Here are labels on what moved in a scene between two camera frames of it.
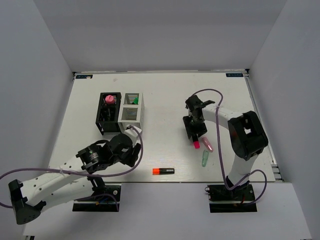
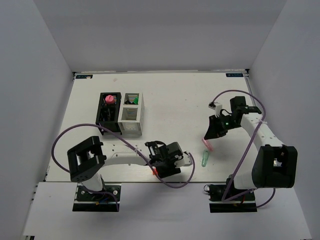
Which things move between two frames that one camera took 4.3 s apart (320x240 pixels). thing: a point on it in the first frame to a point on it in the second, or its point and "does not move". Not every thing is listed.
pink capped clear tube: (110, 99) does not move
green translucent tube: (205, 157) does not move
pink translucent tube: (205, 140) does not move
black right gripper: (190, 129) to (214, 130)
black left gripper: (132, 157) to (172, 170)
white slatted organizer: (132, 111) does not move
